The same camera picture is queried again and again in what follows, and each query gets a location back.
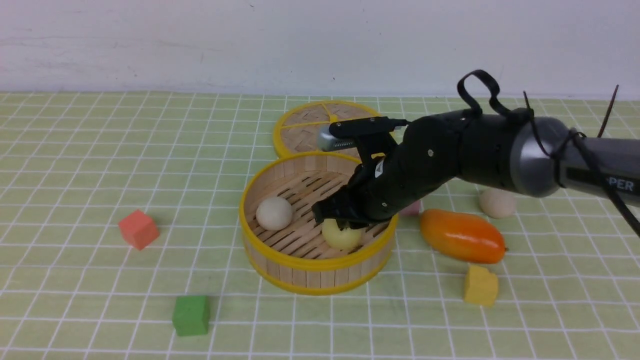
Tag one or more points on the green checkered tablecloth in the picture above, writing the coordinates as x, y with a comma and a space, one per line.
74, 164

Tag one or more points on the woven bamboo steamer lid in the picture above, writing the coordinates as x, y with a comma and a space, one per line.
297, 129

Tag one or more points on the pink foam cube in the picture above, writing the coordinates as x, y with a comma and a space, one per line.
411, 210

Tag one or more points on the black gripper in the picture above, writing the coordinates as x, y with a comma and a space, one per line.
430, 151

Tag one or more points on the white bun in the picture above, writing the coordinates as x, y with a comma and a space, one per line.
497, 203
274, 213

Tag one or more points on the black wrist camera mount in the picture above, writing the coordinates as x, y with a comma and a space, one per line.
370, 136

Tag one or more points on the yellow foam block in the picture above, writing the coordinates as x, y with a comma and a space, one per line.
481, 286

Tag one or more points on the yellow bun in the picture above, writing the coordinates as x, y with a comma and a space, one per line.
342, 239

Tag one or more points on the red foam cube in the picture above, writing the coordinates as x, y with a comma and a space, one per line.
138, 229

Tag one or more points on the green foam cube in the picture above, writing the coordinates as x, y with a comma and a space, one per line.
191, 315

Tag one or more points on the bamboo steamer tray yellow rim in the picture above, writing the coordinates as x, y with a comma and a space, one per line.
297, 258

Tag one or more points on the orange toy mango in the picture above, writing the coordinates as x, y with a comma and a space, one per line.
462, 236

